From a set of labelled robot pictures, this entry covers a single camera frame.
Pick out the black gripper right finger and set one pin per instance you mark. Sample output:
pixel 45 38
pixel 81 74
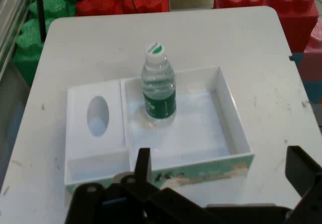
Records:
pixel 308 178

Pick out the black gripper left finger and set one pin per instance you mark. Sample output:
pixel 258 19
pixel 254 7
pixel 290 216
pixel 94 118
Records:
pixel 141 198

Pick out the clear water bottle green label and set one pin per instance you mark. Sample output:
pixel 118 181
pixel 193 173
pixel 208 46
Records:
pixel 159 93

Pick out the white plastic organizer box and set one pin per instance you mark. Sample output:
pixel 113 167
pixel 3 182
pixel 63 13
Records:
pixel 181 138

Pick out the pink foam block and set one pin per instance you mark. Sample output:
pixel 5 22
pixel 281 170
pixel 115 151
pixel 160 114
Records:
pixel 313 55

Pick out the large red foam block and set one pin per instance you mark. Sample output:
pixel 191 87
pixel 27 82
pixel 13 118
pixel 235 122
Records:
pixel 291 10

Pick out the black tripod pole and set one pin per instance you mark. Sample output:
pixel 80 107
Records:
pixel 41 12

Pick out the aluminium frame rail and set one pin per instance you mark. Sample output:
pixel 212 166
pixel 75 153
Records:
pixel 11 15

